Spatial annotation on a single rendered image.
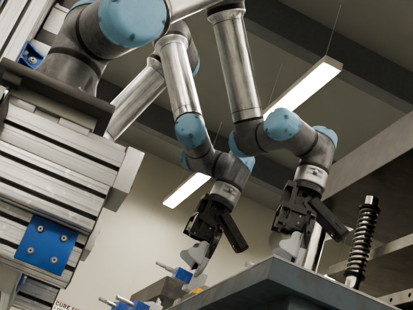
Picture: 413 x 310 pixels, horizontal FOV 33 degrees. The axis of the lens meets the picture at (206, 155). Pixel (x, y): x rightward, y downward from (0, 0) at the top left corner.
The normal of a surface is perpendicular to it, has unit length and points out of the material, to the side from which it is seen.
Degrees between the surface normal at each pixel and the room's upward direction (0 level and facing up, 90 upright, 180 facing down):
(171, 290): 90
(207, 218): 96
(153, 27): 96
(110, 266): 90
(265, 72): 180
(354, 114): 180
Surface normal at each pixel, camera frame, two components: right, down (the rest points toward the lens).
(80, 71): 0.61, -0.46
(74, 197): 0.29, -0.34
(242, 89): -0.07, 0.00
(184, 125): -0.22, -0.49
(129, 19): 0.54, -0.10
